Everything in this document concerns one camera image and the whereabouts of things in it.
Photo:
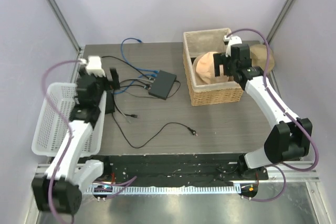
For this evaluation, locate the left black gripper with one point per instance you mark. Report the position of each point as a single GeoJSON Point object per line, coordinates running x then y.
{"type": "Point", "coordinates": [114, 78]}

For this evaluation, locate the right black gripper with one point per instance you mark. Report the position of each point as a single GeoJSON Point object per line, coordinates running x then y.
{"type": "Point", "coordinates": [220, 58]}

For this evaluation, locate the black network switch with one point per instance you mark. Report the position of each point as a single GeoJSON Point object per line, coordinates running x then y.
{"type": "Point", "coordinates": [162, 85]}

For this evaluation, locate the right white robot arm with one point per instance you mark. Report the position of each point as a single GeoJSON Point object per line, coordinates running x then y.
{"type": "Point", "coordinates": [289, 135]}

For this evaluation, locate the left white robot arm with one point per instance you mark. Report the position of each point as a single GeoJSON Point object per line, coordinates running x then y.
{"type": "Point", "coordinates": [61, 187]}

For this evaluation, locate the peach cloth bundle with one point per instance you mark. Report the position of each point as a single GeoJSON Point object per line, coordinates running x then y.
{"type": "Point", "coordinates": [203, 68]}

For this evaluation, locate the wicker basket with liner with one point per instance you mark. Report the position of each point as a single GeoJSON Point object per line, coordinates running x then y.
{"type": "Point", "coordinates": [203, 86]}

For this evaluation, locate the black power adapter brick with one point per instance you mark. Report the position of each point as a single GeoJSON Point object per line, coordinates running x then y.
{"type": "Point", "coordinates": [110, 104]}

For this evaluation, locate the tan cloth behind basket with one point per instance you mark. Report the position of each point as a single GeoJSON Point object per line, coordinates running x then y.
{"type": "Point", "coordinates": [258, 55]}

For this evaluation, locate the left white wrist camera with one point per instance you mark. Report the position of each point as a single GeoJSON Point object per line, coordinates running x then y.
{"type": "Point", "coordinates": [94, 66]}

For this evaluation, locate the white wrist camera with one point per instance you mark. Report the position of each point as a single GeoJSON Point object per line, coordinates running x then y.
{"type": "Point", "coordinates": [94, 66]}
{"type": "Point", "coordinates": [229, 41]}

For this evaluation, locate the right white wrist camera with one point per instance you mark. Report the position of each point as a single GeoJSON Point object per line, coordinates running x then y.
{"type": "Point", "coordinates": [229, 41]}

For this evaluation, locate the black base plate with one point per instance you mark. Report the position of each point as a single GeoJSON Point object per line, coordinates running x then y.
{"type": "Point", "coordinates": [175, 170]}

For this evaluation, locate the white slotted cable duct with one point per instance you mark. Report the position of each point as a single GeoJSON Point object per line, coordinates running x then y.
{"type": "Point", "coordinates": [105, 190]}

